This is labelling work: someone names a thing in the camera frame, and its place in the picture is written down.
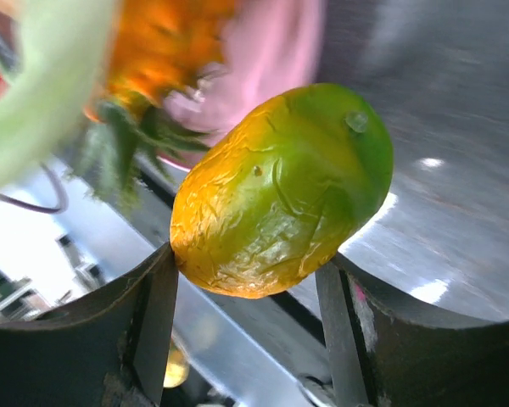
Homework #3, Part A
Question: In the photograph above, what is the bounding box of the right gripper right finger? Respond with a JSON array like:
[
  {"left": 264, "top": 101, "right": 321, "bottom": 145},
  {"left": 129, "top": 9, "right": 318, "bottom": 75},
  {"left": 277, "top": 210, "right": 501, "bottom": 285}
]
[{"left": 316, "top": 256, "right": 509, "bottom": 406}]

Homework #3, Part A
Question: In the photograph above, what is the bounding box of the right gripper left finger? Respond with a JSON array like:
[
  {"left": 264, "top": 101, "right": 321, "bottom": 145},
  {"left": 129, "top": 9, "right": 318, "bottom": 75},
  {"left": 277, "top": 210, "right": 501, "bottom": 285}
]
[{"left": 0, "top": 244, "right": 178, "bottom": 406}]

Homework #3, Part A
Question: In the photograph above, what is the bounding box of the fake mango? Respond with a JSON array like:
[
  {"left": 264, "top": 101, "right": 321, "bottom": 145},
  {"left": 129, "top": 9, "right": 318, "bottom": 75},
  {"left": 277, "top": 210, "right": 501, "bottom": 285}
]
[{"left": 170, "top": 83, "right": 394, "bottom": 299}]

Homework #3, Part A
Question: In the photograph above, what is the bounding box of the fake pineapple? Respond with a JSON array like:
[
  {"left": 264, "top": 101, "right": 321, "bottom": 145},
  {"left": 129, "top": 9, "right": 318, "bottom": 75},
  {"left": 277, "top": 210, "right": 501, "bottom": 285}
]
[{"left": 72, "top": 0, "right": 237, "bottom": 208}]

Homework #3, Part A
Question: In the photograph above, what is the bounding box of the green avocado print plastic bag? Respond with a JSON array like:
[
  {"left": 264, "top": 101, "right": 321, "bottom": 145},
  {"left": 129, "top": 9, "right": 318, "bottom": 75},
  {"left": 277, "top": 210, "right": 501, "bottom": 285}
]
[{"left": 0, "top": 1, "right": 120, "bottom": 187}]

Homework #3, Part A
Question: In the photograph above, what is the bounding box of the pink plate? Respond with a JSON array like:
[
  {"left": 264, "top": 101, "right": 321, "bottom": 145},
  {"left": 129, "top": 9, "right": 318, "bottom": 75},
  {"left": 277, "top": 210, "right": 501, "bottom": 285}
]
[{"left": 165, "top": 0, "right": 326, "bottom": 146}]

